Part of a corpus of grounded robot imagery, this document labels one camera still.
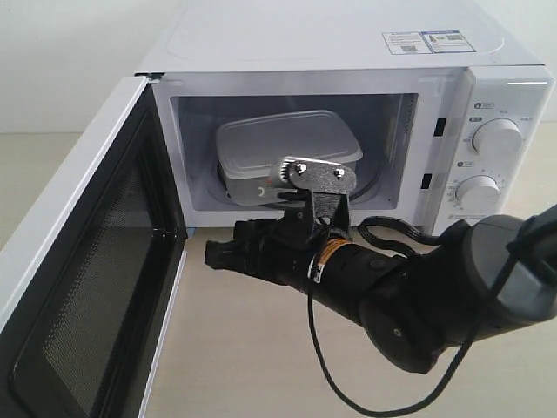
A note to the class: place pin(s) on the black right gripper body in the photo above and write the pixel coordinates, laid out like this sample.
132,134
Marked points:
275,250

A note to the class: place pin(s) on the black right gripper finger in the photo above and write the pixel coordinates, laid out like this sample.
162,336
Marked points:
227,256

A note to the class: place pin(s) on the clear plastic lidded container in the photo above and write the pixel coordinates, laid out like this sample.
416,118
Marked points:
248,149

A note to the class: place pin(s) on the white microwave door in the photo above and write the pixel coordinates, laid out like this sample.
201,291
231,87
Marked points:
89,276

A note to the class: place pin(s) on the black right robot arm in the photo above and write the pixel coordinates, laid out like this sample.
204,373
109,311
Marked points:
477,281

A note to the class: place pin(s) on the white microwave oven body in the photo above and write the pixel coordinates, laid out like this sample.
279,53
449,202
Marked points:
224,61

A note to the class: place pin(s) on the lower white control knob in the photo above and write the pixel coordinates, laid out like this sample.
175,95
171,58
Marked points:
478,193

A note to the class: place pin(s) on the white control knob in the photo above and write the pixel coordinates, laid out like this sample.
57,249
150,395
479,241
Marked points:
498,138
478,193

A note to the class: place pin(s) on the upper white control knob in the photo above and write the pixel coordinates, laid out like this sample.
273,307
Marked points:
498,138

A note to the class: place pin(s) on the blue white label sticker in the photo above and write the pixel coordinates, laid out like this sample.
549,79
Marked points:
426,42

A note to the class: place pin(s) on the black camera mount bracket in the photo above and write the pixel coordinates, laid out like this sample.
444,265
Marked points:
329,185

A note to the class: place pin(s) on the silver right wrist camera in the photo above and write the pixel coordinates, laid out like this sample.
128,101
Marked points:
286,179

